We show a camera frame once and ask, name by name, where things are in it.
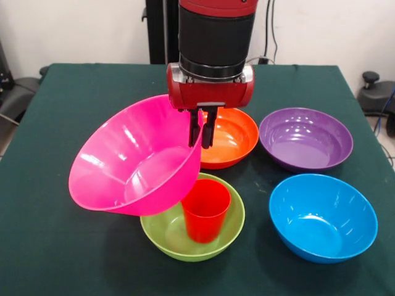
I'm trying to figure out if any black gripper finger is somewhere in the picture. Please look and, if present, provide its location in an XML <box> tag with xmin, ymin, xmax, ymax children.
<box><xmin>188</xmin><ymin>107</ymin><xmax>204</xmax><ymax>149</ymax></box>
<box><xmin>201</xmin><ymin>105</ymin><xmax>219</xmax><ymax>150</ymax></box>

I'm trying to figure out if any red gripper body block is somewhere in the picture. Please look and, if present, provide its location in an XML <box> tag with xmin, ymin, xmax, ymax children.
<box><xmin>166</xmin><ymin>63</ymin><xmax>257</xmax><ymax>112</ymax></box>

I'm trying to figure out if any orange bowl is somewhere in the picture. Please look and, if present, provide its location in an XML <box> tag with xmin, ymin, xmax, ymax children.
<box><xmin>199</xmin><ymin>107</ymin><xmax>260</xmax><ymax>170</ymax></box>

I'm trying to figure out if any large magenta bowl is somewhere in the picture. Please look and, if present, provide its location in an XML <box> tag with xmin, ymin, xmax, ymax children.
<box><xmin>68</xmin><ymin>94</ymin><xmax>205</xmax><ymax>217</ymax></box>

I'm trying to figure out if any red cup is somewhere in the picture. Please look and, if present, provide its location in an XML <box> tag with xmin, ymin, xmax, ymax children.
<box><xmin>181</xmin><ymin>179</ymin><xmax>232</xmax><ymax>244</ymax></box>

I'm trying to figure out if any purple bowl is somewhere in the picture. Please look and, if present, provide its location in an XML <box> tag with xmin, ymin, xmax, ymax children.
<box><xmin>259</xmin><ymin>107</ymin><xmax>354</xmax><ymax>173</ymax></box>

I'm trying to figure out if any green bowl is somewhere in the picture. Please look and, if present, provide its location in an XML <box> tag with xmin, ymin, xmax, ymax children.
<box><xmin>139</xmin><ymin>172</ymin><xmax>246</xmax><ymax>263</ymax></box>

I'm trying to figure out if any dark green table cloth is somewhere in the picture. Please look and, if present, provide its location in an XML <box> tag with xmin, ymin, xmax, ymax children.
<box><xmin>0</xmin><ymin>63</ymin><xmax>395</xmax><ymax>296</ymax></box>

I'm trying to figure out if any blue bowl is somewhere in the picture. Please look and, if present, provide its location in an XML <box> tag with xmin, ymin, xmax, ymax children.
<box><xmin>268</xmin><ymin>173</ymin><xmax>379</xmax><ymax>265</ymax></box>

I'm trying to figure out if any black chair base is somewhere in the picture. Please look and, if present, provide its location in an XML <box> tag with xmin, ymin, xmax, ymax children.
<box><xmin>0</xmin><ymin>39</ymin><xmax>50</xmax><ymax>124</ymax></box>
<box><xmin>357</xmin><ymin>71</ymin><xmax>395</xmax><ymax>117</ymax></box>

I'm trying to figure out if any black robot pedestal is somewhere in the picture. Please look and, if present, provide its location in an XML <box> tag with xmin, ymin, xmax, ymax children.
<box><xmin>141</xmin><ymin>0</ymin><xmax>249</xmax><ymax>65</ymax></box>

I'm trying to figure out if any black wall cable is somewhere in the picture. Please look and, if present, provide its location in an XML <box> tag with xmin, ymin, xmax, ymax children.
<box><xmin>264</xmin><ymin>0</ymin><xmax>278</xmax><ymax>64</ymax></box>

